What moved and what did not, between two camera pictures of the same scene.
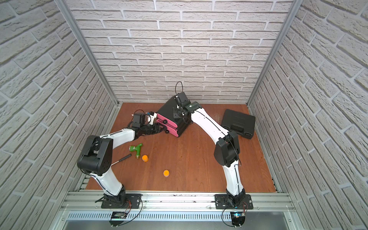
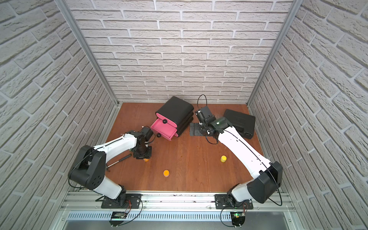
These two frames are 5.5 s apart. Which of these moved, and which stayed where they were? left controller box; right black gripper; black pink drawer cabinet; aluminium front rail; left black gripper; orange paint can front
Moved: left black gripper; right black gripper
Stayed: left controller box; aluminium front rail; black pink drawer cabinet; orange paint can front
